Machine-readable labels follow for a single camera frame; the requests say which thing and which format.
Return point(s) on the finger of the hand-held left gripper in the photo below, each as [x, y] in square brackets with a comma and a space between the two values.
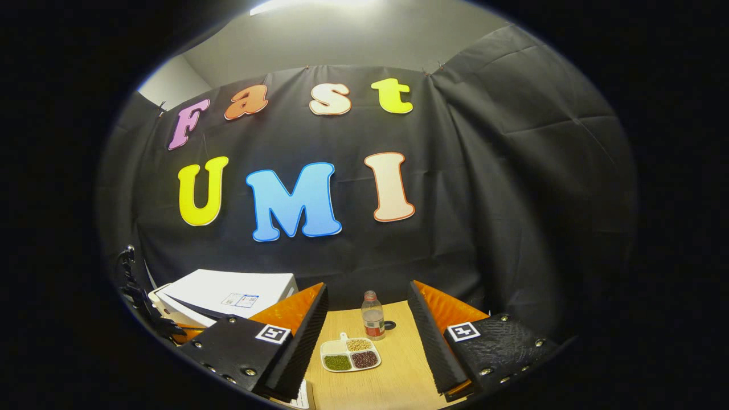
[187, 334]

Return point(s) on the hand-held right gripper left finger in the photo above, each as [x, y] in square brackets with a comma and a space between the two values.
[302, 347]

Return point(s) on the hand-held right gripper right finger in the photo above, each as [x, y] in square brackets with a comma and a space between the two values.
[438, 347]

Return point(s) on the white microwave oven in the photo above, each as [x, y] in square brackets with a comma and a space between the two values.
[228, 287]

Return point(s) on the small white ribbed tray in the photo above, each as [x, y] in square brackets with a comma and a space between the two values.
[300, 396]

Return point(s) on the white divided dish of beans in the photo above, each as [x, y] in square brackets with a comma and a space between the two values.
[350, 353]

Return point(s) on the clear plastic bottle red label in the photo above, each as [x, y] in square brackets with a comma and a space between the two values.
[373, 319]

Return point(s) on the black backdrop cloth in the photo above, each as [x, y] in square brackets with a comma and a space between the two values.
[512, 171]

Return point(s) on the large ceiling light panel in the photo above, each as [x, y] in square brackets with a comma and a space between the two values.
[313, 3]

